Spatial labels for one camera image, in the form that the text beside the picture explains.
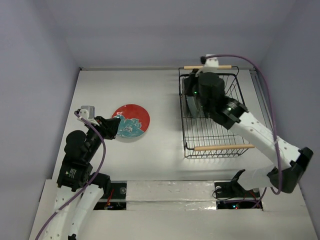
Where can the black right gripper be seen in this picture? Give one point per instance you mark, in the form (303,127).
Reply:
(188,85)

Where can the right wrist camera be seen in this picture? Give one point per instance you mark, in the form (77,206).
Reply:
(208,64)

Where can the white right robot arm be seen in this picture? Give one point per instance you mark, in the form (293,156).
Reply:
(205,93)

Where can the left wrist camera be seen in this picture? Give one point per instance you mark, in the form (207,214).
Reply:
(87,112)

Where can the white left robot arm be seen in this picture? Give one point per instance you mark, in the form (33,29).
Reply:
(78,187)

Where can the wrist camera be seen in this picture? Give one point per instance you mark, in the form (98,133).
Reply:
(208,64)
(87,112)

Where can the aluminium rail on table edge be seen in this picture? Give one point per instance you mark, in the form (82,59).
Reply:
(257,105)

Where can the grey patterned plate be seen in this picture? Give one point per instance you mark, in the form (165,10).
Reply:
(189,103)

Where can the red floral plate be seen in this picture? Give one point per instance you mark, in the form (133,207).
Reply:
(134,122)

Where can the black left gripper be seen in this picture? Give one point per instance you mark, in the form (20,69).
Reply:
(109,126)

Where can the black wire dish rack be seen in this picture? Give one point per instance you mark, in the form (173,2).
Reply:
(202,137)

